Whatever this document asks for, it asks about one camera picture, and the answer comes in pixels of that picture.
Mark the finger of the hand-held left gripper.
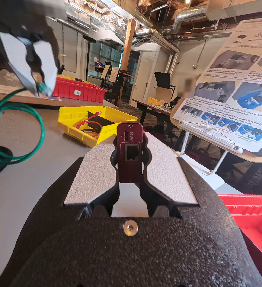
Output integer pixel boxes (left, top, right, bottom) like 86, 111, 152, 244
0, 31, 39, 97
33, 40, 58, 96

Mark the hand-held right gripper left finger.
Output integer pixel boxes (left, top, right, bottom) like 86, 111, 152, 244
64, 135, 120, 217

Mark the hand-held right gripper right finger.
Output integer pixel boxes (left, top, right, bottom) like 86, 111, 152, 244
140, 132, 199, 216

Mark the green ethernet cable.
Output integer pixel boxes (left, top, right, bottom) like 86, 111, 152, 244
0, 83, 53, 165

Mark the red ethernet adapter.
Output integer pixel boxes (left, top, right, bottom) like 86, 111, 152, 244
116, 123, 143, 183

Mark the red ethernet cable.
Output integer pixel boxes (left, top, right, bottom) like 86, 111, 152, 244
76, 111, 103, 137

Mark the yellow plastic bin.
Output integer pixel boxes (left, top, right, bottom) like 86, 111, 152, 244
58, 106, 138, 148

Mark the red plastic bin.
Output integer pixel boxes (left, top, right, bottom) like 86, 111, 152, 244
217, 194, 262, 287

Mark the plywood workbench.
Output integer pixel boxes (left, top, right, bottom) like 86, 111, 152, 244
0, 68, 113, 108

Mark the red bag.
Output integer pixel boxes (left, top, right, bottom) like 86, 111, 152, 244
186, 148, 212, 165

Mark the red ribbed tote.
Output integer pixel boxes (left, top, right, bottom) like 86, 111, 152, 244
52, 75, 108, 103

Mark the black floor lamp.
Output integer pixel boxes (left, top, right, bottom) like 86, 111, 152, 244
83, 35, 96, 81

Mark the black bin divider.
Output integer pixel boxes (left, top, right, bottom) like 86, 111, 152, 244
88, 111, 120, 129

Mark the black chair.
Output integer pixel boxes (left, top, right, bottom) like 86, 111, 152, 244
93, 62, 134, 106

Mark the wooden table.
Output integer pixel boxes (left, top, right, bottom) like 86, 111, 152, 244
132, 99, 174, 126

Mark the small yellow parts bin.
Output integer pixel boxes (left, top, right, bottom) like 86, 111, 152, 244
148, 97, 165, 106

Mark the black board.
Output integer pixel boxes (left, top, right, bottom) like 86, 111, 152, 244
154, 72, 176, 91

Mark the white door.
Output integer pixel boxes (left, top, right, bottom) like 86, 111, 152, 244
135, 50, 157, 107

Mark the silver air duct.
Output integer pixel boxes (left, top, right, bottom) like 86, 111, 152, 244
65, 0, 181, 53
162, 4, 209, 34

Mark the wooden post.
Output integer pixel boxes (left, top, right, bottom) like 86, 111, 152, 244
120, 19, 137, 68

